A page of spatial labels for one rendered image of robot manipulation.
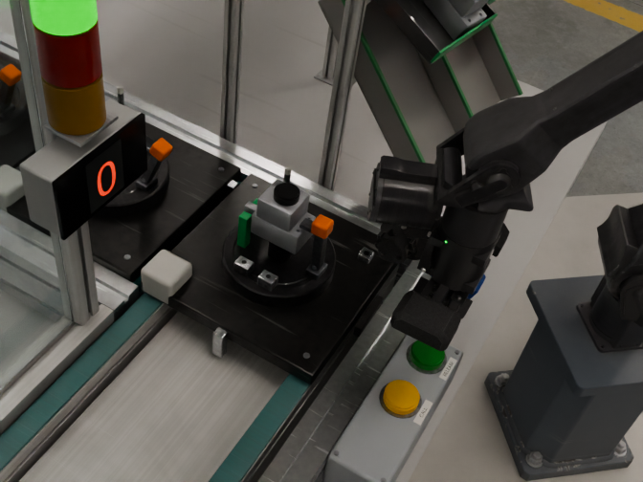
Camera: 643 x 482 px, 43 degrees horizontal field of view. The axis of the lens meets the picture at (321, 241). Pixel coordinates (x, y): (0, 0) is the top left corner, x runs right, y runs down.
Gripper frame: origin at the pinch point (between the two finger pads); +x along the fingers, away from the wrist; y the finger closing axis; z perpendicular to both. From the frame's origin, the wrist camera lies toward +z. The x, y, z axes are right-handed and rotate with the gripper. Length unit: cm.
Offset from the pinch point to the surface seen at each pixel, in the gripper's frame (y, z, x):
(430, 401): 5.3, -3.1, 9.7
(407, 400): 7.4, -0.9, 8.5
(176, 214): -1.8, 36.3, 8.7
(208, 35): -52, 65, 20
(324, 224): -1.6, 15.8, -1.9
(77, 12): 17.6, 31.1, -32.3
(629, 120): -212, -12, 106
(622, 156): -190, -15, 106
